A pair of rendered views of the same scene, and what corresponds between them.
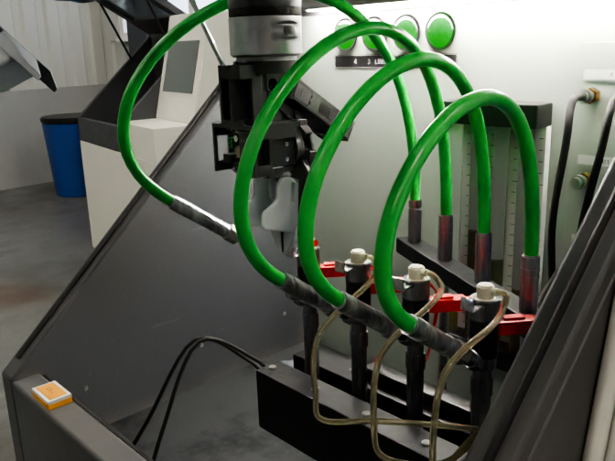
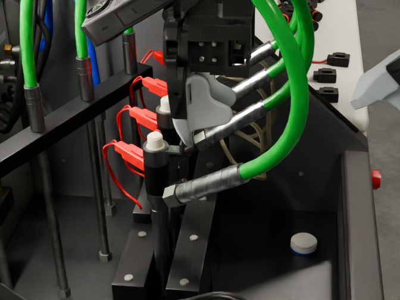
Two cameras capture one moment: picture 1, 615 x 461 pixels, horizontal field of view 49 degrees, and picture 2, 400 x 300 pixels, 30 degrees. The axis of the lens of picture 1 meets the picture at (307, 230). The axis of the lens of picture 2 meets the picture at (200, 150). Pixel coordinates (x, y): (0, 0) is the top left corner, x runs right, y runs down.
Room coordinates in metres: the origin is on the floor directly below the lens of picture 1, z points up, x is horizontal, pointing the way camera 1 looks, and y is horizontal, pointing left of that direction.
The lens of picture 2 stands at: (1.15, 0.55, 1.56)
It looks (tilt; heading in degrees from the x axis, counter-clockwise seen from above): 33 degrees down; 231
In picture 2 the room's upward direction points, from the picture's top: 1 degrees counter-clockwise
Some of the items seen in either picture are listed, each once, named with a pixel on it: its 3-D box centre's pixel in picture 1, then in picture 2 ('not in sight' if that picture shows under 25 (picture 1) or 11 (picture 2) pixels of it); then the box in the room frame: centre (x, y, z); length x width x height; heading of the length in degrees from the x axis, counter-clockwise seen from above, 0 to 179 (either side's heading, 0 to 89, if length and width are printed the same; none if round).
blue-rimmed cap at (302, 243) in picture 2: not in sight; (303, 243); (0.49, -0.02, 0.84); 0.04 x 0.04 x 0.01
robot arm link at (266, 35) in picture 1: (267, 39); not in sight; (0.73, 0.03, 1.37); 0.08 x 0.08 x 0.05
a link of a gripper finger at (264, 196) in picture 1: (262, 213); (203, 114); (0.74, 0.05, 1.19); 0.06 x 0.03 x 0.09; 133
